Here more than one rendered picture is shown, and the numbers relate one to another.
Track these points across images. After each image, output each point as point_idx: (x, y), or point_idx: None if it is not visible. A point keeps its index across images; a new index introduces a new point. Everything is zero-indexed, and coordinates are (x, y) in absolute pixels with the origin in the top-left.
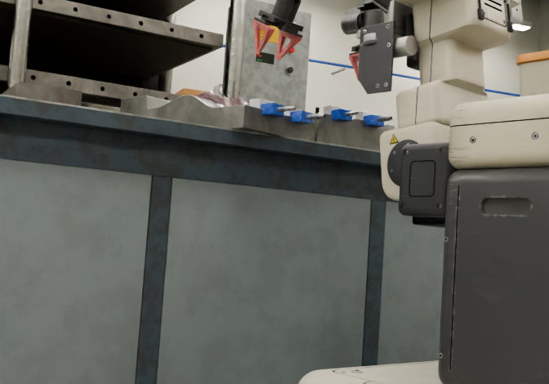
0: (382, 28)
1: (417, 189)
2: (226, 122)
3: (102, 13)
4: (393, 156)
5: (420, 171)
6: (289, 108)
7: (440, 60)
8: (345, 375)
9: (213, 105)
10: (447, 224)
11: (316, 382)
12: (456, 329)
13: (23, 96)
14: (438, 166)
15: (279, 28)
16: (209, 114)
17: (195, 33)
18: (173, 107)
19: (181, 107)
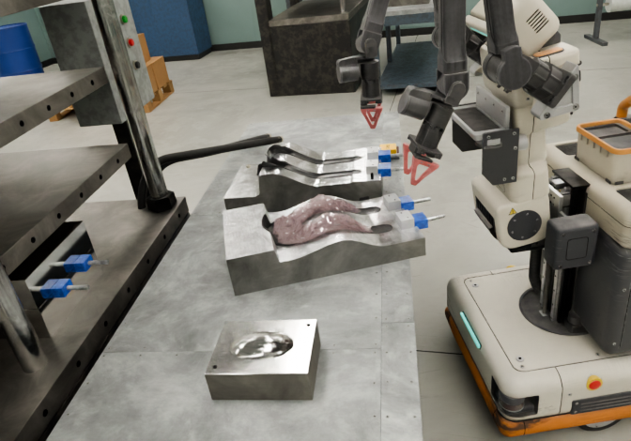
0: (508, 134)
1: (572, 255)
2: (404, 255)
3: (14, 124)
4: (514, 222)
5: (576, 245)
6: (439, 217)
7: (538, 145)
8: (534, 371)
9: (367, 238)
10: (623, 281)
11: (528, 387)
12: (625, 329)
13: (311, 381)
14: (591, 239)
15: (431, 157)
16: (379, 252)
17: (87, 83)
18: (323, 254)
19: (336, 252)
